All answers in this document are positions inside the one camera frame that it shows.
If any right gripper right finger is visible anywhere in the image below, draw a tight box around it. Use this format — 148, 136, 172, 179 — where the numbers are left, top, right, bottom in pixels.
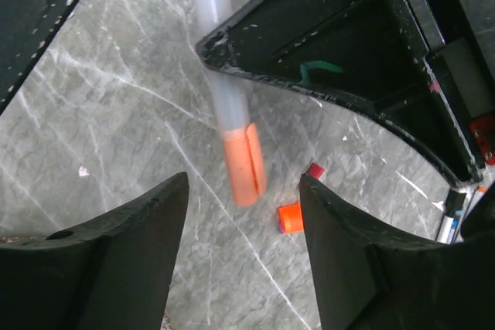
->
300, 175, 494, 329

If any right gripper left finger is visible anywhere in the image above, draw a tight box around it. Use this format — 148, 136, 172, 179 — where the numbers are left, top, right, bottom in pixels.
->
1, 172, 189, 329

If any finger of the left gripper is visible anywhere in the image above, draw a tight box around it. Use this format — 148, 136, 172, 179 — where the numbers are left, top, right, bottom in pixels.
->
196, 0, 483, 185

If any orange highlighter cap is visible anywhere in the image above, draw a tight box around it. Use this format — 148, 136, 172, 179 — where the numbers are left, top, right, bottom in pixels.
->
278, 202, 304, 234

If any red pen cap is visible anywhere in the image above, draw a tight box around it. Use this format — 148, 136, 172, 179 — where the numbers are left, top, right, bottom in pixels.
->
306, 163, 325, 179

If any translucent orange capped tube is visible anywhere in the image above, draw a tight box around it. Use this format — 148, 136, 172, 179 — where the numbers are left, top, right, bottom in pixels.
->
194, 0, 268, 206

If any orange capped white marker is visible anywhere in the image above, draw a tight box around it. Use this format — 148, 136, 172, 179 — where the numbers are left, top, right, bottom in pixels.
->
459, 185, 489, 241

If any black base bar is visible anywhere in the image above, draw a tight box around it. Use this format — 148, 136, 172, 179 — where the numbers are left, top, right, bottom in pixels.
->
1, 0, 79, 111

